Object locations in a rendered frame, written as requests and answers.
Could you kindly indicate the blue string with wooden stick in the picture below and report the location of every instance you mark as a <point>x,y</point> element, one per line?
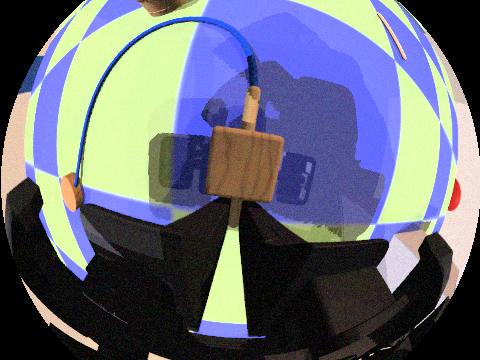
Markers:
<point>251,102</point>

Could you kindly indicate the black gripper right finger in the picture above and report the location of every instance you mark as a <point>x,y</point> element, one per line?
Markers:
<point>277,264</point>

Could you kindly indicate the brown wooden block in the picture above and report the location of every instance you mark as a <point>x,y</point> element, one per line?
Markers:
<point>243,164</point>

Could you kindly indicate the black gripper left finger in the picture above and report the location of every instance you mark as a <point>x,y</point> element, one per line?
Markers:
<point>185,253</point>

